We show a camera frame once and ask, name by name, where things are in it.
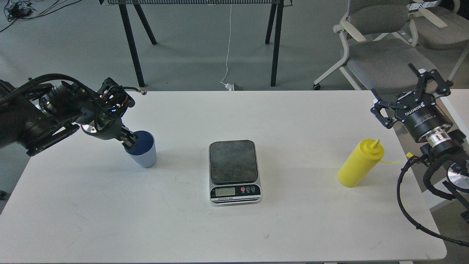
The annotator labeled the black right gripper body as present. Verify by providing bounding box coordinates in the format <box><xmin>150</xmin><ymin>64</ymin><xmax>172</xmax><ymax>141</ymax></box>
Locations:
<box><xmin>398</xmin><ymin>92</ymin><xmax>453</xmax><ymax>143</ymax></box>

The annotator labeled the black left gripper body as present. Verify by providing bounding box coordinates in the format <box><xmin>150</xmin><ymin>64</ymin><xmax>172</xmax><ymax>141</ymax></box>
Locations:
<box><xmin>81</xmin><ymin>77</ymin><xmax>136</xmax><ymax>141</ymax></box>

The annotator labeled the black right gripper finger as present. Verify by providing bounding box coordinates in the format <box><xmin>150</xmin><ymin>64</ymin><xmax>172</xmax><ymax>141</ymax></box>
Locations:
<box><xmin>409</xmin><ymin>63</ymin><xmax>453</xmax><ymax>101</ymax></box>
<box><xmin>370</xmin><ymin>88</ymin><xmax>403</xmax><ymax>128</ymax></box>

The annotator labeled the blue ribbed plastic cup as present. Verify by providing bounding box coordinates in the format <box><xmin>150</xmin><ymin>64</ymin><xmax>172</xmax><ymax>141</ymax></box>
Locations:
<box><xmin>125</xmin><ymin>131</ymin><xmax>157</xmax><ymax>168</ymax></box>

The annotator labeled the yellow squeeze bottle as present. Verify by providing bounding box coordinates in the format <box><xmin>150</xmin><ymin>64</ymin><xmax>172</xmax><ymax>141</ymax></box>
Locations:
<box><xmin>337</xmin><ymin>139</ymin><xmax>412</xmax><ymax>188</ymax></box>

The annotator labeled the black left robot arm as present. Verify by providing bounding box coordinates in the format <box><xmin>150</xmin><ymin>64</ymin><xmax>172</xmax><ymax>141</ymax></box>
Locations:
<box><xmin>0</xmin><ymin>73</ymin><xmax>146</xmax><ymax>157</ymax></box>

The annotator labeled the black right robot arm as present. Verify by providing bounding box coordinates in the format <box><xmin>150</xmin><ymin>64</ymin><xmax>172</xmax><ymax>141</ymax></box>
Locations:
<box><xmin>370</xmin><ymin>63</ymin><xmax>468</xmax><ymax>247</ymax></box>

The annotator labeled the digital kitchen scale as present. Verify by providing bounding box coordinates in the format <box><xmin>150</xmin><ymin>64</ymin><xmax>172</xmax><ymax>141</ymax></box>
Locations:
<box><xmin>209</xmin><ymin>140</ymin><xmax>262</xmax><ymax>206</ymax></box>

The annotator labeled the grey office chair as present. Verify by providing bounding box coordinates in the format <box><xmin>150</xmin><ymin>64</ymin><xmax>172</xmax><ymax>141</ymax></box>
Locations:
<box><xmin>313</xmin><ymin>0</ymin><xmax>436</xmax><ymax>95</ymax></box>
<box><xmin>408</xmin><ymin>0</ymin><xmax>469</xmax><ymax>85</ymax></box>

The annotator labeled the white power adapter on floor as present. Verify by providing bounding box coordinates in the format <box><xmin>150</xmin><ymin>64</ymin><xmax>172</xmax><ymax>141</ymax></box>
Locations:
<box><xmin>224</xmin><ymin>83</ymin><xmax>243</xmax><ymax>91</ymax></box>

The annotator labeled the black legged background table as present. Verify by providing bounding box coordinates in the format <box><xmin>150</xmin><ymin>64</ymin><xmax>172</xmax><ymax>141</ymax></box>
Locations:
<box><xmin>98</xmin><ymin>0</ymin><xmax>293</xmax><ymax>88</ymax></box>

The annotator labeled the white hanging cable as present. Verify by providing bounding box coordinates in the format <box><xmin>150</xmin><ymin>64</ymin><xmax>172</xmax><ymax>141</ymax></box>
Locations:
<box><xmin>220</xmin><ymin>4</ymin><xmax>233</xmax><ymax>85</ymax></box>

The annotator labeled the black cable bundle on floor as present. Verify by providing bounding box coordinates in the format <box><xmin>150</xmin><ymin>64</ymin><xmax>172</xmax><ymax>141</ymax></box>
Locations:
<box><xmin>0</xmin><ymin>0</ymin><xmax>83</xmax><ymax>33</ymax></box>

